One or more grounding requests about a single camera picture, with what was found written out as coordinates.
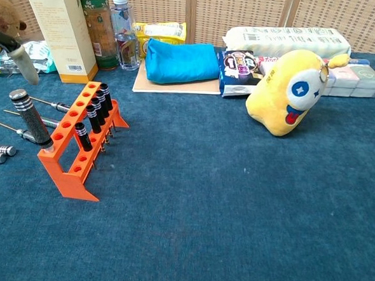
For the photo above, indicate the yellow plush toy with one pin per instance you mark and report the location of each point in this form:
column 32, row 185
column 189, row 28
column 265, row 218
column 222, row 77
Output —
column 273, row 98

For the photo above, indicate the beige flat board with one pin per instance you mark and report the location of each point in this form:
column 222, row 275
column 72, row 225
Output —
column 178, row 88

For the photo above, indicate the tall yellow carton box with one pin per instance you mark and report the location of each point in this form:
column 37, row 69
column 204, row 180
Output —
column 63, row 34

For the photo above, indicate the green tea bottle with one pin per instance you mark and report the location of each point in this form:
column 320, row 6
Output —
column 100, row 30

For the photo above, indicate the silver foil packet bag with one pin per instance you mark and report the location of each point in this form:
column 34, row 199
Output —
column 41, row 56

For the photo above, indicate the blue table cloth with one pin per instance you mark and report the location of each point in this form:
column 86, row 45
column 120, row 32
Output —
column 203, row 195

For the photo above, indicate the woven folding screen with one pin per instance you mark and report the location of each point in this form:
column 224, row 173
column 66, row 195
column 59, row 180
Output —
column 240, row 13

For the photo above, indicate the white tissue roll pack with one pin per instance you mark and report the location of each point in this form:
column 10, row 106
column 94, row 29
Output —
column 276, row 39

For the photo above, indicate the yellow snack bag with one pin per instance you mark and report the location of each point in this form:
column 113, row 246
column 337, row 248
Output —
column 162, row 30

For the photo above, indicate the orange screwdriver rack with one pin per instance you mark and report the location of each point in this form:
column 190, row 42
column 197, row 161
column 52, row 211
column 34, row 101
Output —
column 59, row 171

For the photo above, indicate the pastel tissue packet multipack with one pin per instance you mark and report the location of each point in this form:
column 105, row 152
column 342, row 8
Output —
column 356, row 80

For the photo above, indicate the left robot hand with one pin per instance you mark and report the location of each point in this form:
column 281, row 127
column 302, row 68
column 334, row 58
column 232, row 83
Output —
column 23, row 62

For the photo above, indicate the blue cloth pouch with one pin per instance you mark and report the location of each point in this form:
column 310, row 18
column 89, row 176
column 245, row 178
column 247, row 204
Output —
column 182, row 62

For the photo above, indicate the clear water bottle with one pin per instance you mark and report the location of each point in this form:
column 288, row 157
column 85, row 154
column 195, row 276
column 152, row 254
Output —
column 125, row 34

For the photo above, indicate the plastic food wrap box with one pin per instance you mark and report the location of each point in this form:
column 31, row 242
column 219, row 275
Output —
column 268, row 61

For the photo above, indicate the brown capybara plush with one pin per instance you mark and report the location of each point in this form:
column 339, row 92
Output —
column 4, row 18

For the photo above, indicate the screwdriver with gold shaft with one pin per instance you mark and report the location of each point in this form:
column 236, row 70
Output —
column 53, row 123
column 24, row 133
column 62, row 107

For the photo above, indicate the dark purple pad pack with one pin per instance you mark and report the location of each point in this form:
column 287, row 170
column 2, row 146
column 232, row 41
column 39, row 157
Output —
column 239, row 72

